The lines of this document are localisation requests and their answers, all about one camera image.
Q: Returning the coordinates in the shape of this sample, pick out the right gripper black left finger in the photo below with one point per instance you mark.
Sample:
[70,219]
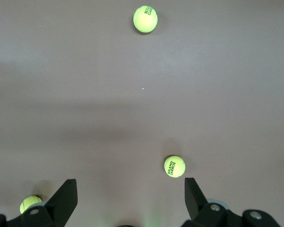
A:
[59,208]

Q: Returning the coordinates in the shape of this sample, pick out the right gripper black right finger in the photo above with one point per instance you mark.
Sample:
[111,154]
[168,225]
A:
[203,212]

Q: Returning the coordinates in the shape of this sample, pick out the yellow tennis ball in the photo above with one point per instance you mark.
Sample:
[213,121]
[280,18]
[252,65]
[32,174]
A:
[145,19]
[174,166]
[28,203]

